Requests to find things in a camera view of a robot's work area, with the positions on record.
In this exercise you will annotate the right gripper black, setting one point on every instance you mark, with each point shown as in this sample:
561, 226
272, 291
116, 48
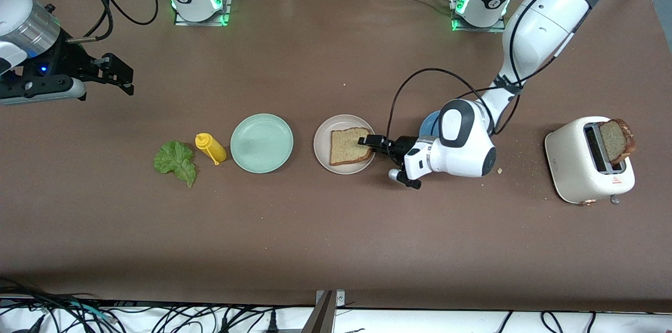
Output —
70, 58

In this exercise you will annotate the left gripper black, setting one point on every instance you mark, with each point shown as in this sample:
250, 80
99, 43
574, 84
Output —
405, 145

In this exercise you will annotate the brown bread slice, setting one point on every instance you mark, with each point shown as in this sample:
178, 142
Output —
614, 141
346, 146

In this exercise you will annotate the green lettuce leaf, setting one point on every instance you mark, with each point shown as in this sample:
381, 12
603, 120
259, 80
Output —
176, 160

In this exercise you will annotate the yellow mustard squeeze bottle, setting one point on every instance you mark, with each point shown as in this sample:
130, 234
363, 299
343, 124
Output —
212, 149

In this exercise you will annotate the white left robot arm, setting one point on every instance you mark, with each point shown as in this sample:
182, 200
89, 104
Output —
546, 28

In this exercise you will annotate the blue plate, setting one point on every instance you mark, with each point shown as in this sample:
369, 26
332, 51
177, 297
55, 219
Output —
428, 125

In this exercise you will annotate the beige plate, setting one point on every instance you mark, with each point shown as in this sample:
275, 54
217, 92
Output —
323, 144

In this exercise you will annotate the mint green plate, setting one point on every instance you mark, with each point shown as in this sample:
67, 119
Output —
261, 143

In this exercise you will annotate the grey metal bar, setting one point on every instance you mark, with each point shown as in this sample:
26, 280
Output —
321, 317

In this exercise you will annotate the white toaster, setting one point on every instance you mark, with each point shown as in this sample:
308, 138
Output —
569, 159

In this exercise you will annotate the black power plug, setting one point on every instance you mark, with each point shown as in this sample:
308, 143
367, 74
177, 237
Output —
272, 325

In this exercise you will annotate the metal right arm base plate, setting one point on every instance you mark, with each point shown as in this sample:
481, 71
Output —
229, 7

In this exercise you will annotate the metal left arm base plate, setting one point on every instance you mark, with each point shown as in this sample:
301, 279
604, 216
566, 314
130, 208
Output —
480, 30

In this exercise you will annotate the silver corner bracket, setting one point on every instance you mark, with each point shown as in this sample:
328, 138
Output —
340, 299

